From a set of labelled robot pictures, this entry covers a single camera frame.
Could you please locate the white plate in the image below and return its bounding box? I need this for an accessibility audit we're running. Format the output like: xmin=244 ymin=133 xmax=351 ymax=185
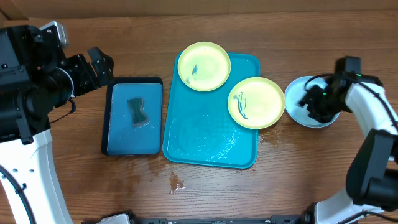
xmin=284 ymin=76 xmax=340 ymax=128

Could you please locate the green and orange sponge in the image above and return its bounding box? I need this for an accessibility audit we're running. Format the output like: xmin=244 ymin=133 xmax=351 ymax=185
xmin=127 ymin=98 xmax=149 ymax=127

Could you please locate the yellow plate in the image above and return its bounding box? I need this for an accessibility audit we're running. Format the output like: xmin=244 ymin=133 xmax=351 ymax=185
xmin=227 ymin=77 xmax=285 ymax=129
xmin=177 ymin=42 xmax=231 ymax=91

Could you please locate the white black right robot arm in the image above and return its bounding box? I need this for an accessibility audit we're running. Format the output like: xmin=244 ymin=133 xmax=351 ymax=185
xmin=299 ymin=72 xmax=397 ymax=223

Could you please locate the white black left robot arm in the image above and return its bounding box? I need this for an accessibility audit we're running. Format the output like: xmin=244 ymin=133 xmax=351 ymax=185
xmin=1 ymin=21 xmax=114 ymax=223

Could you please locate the teal serving tray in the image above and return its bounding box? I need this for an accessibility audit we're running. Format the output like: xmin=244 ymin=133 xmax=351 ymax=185
xmin=162 ymin=53 xmax=261 ymax=169

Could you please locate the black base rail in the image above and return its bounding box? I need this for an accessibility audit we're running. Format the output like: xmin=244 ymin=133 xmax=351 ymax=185
xmin=116 ymin=210 xmax=315 ymax=224

